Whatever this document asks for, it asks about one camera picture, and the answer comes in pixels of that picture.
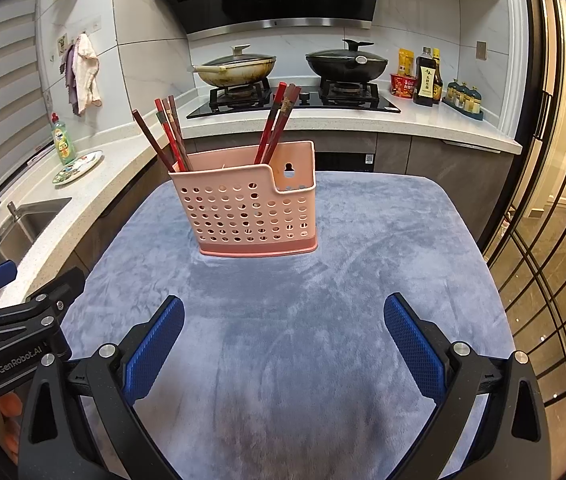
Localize green dish soap bottle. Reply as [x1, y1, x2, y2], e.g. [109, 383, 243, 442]
[50, 112, 77, 165]

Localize black wok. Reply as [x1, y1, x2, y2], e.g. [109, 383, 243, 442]
[307, 60, 389, 83]

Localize black built-in appliance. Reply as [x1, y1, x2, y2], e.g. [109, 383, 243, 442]
[313, 150, 378, 174]

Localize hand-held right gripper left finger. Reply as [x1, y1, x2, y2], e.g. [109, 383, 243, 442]
[17, 295, 185, 480]

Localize floral plate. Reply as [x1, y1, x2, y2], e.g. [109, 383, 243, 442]
[53, 150, 105, 186]

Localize pink perforated chopstick holder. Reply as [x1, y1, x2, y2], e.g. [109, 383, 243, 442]
[168, 141, 320, 259]

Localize spice jar set with tray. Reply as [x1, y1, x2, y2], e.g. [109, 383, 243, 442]
[442, 79, 484, 122]

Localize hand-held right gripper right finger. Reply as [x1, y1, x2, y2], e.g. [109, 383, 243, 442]
[384, 293, 548, 480]

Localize large dark sauce bottle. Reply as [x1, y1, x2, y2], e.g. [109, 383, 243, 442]
[413, 47, 436, 107]

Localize black wok lid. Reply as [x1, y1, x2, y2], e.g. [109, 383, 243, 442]
[306, 39, 388, 64]

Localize red instant noodle cup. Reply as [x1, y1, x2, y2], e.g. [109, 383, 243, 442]
[389, 73, 419, 99]

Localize purple hanging cloth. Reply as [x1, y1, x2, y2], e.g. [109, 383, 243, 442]
[60, 45, 81, 106]

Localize glass wok lid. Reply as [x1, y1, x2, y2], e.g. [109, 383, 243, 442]
[200, 44, 276, 68]

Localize grey base cabinet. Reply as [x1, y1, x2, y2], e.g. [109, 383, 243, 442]
[78, 132, 516, 256]

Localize grey-blue fleece blanket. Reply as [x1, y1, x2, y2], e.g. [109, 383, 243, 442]
[60, 171, 516, 480]

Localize glass sliding door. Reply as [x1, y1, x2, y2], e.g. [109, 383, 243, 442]
[483, 0, 566, 411]

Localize white pink hanging cloth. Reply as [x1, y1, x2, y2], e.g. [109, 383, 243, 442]
[74, 33, 102, 115]

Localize yellow seasoning packet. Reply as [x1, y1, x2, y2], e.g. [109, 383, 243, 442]
[397, 48, 416, 77]

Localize black gas stove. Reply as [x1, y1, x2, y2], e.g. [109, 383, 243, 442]
[185, 80, 402, 120]

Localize steel sink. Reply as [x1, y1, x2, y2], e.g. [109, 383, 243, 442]
[0, 197, 73, 306]

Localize dark red chopstick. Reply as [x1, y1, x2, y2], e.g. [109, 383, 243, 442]
[131, 109, 179, 173]

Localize beige wok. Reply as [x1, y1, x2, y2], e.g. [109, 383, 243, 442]
[192, 62, 278, 88]

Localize white window blinds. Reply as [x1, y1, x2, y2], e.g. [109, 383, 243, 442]
[0, 0, 56, 196]

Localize small dark sauce bottle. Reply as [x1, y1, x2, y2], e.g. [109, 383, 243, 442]
[430, 48, 444, 92]

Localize person's left hand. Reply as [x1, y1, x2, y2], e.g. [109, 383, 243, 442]
[0, 394, 23, 463]

